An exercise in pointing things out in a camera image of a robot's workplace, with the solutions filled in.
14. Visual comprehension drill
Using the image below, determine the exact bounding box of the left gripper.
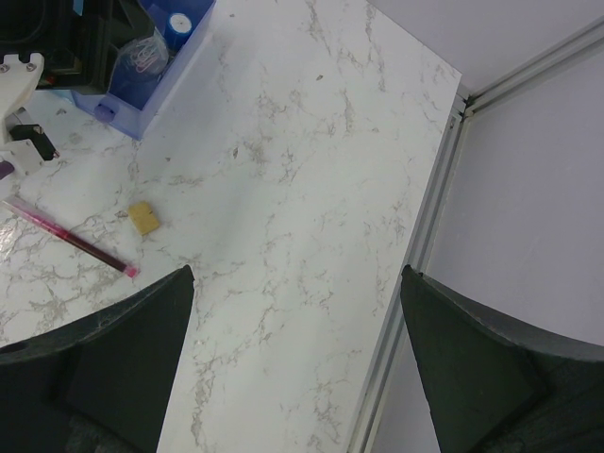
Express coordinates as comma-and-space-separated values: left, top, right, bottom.
1, 0, 155, 92

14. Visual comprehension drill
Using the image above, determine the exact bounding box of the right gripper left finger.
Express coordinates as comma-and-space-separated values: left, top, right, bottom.
1, 266, 194, 452

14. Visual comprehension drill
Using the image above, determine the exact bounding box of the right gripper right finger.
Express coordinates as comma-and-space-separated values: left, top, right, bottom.
400, 265, 603, 452

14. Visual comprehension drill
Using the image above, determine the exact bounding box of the clear jar of paper clips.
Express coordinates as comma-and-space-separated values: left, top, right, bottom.
117, 36, 169, 81

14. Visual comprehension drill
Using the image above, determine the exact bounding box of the yellow eraser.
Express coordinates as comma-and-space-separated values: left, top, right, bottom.
127, 201, 160, 236

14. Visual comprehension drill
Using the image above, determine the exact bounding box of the purple drawer box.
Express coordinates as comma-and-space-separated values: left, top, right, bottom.
71, 1, 215, 140

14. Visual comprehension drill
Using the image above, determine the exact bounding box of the red pen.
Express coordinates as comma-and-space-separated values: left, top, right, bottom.
2, 196, 139, 278

